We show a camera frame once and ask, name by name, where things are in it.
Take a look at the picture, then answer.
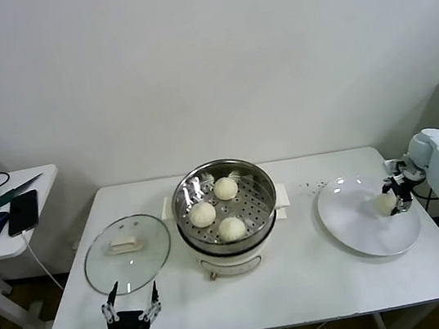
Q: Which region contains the steel steamer basket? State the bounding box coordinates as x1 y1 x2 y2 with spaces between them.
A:
155 149 298 263

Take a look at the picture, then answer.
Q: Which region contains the white side table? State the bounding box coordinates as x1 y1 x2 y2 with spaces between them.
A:
0 162 83 329

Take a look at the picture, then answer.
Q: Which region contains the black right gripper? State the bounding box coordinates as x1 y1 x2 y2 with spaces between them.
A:
378 170 420 219

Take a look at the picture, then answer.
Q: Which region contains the green handled black knife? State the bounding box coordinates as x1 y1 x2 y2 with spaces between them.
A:
0 172 49 208

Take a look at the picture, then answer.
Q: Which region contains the black smartphone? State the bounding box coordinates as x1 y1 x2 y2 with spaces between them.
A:
2 188 45 239

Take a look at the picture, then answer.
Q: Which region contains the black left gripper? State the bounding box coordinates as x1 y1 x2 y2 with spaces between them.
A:
97 275 165 329

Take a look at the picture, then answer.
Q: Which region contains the black power adapter cable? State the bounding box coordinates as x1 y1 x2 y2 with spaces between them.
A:
419 181 439 224

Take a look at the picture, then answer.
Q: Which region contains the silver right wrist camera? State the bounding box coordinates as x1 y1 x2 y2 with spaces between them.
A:
383 155 410 180

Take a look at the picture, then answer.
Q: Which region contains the white charging cable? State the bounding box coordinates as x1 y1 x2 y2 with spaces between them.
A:
22 227 65 296

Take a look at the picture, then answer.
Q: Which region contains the white steamed baozi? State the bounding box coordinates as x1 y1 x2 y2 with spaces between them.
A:
372 191 400 219
187 201 219 231
215 214 248 244
211 174 240 203

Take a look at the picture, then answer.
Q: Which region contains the round glass pot lid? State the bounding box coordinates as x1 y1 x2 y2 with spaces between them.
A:
77 209 180 300

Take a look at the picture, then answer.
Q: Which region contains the white round plate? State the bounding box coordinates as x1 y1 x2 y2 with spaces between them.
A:
313 166 427 267

